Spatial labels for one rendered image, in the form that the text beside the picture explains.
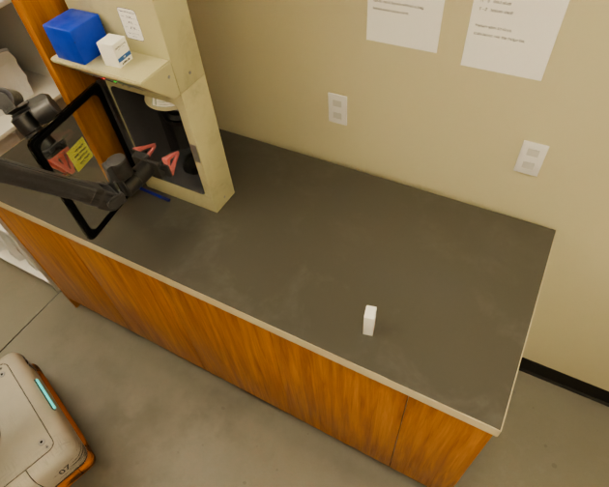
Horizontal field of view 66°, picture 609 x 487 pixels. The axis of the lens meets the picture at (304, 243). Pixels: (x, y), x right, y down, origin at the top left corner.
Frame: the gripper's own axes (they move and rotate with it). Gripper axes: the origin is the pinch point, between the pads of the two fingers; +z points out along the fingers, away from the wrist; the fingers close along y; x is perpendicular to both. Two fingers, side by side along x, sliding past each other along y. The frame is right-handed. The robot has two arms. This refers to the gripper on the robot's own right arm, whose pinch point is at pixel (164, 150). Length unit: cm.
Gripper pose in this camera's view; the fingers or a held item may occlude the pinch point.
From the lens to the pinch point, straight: 160.6
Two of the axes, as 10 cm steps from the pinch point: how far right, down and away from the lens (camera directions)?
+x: 0.8, 6.2, 7.8
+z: 4.7, -7.1, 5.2
